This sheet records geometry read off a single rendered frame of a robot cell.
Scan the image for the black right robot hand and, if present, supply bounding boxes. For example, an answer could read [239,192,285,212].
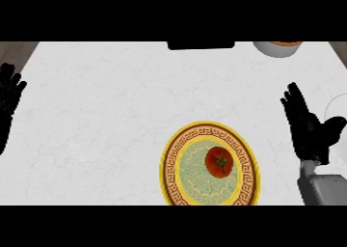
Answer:
[279,81,347,166]

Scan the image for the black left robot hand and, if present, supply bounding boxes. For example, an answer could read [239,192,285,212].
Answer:
[0,62,28,163]

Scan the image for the red tomato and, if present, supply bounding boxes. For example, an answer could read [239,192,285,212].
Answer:
[204,146,237,179]

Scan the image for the yellow patterned plate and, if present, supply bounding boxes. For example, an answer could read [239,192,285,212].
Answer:
[160,121,262,206]

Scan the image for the white bowl with orange content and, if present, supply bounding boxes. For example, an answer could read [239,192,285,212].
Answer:
[251,41,304,59]

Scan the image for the black appliance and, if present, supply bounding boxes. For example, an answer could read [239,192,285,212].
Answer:
[167,41,237,51]

